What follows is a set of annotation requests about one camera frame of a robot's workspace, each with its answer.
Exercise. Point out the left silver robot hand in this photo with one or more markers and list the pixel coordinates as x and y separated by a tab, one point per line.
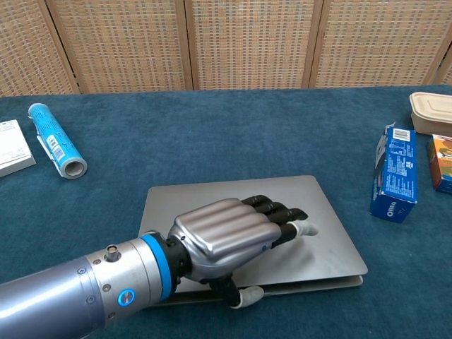
226	229

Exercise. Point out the silver laptop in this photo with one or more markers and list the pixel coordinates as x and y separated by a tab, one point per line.
328	247

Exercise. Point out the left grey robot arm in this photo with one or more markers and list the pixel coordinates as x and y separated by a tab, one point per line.
70	293

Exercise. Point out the woven bamboo folding screen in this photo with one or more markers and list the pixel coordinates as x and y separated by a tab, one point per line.
247	42

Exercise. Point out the blue felt table cover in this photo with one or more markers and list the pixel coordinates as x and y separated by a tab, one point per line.
219	134

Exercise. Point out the blue Oreo cookie box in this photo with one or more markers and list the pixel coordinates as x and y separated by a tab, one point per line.
399	169

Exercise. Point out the blue cling film roll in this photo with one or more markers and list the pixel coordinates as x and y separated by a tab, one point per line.
53	137

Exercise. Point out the orange printed box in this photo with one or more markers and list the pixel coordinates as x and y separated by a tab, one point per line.
443	162

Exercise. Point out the white flat box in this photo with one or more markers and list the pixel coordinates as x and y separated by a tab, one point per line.
12	148

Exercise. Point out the beige lidded food container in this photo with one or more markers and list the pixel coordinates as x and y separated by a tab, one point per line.
434	113

